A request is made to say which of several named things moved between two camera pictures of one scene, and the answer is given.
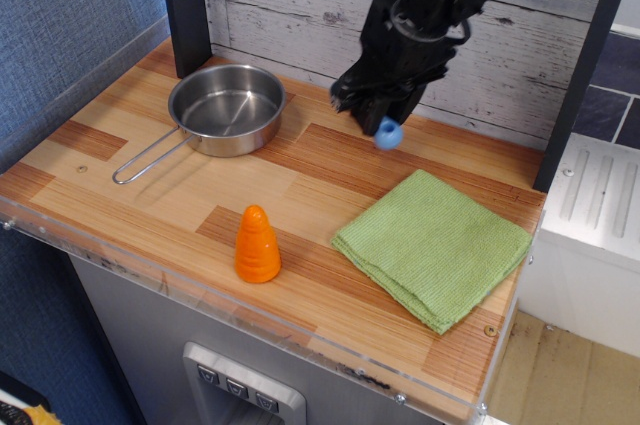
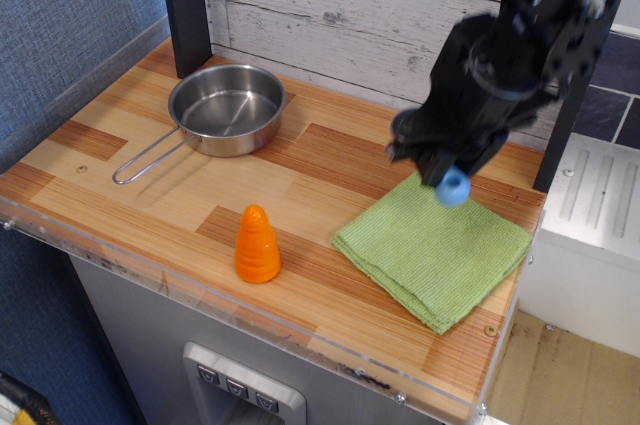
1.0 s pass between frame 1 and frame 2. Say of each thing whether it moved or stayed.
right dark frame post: stayed
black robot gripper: moved
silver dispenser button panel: stayed
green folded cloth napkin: stayed
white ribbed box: stayed
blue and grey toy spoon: moved
